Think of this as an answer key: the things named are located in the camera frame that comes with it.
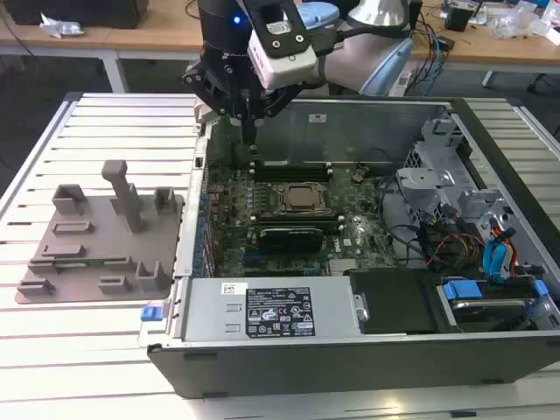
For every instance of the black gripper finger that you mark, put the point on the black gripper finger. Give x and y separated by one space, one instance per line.
275 102
210 89

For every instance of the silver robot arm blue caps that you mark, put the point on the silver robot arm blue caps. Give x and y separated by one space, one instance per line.
350 61

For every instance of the installed green RAM stick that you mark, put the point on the installed green RAM stick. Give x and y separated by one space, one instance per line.
293 164

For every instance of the black RAM slot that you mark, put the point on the black RAM slot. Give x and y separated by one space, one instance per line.
293 217
293 172

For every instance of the wooden desk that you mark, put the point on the wooden desk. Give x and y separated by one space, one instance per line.
144 39

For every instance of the silver CPU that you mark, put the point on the silver CPU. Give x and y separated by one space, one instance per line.
305 197

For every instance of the round coin battery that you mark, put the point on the round coin battery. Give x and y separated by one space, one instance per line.
358 177

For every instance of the black box on desk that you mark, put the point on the black box on desk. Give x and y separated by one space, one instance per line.
87 13

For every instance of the black graphics card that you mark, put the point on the black graphics card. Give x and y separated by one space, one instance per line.
291 240

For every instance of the green motherboard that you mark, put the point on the green motherboard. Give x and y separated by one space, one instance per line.
363 232

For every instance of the crumpled white plastic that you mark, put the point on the crumpled white plastic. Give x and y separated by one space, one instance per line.
59 26

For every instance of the black tower box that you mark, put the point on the black tower box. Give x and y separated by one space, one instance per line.
415 13

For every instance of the metal drive cage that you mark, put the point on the metal drive cage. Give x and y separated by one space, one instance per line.
424 179

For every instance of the silver heat sink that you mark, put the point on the silver heat sink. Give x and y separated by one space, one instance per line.
343 267

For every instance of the grey parts rack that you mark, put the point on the grey parts rack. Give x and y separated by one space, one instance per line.
105 236

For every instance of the black power adapter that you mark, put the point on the black power adapter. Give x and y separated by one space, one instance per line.
446 44

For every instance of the small black box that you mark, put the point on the small black box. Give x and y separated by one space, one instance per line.
458 18

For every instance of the grey power supply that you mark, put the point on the grey power supply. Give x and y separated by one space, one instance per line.
210 315

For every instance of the black plastic shroud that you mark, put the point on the black plastic shroud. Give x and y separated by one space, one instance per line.
394 302

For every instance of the blue case latch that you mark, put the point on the blue case latch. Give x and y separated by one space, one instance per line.
151 314

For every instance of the clear plastic bags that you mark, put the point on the clear plastic bags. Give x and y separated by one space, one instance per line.
516 22

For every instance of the hard disk in blue carrier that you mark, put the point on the hard disk in blue carrier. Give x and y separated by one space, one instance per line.
464 291

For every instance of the black open PC case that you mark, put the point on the black open PC case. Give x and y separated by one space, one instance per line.
350 367

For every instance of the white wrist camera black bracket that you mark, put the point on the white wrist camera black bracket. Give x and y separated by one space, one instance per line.
284 65

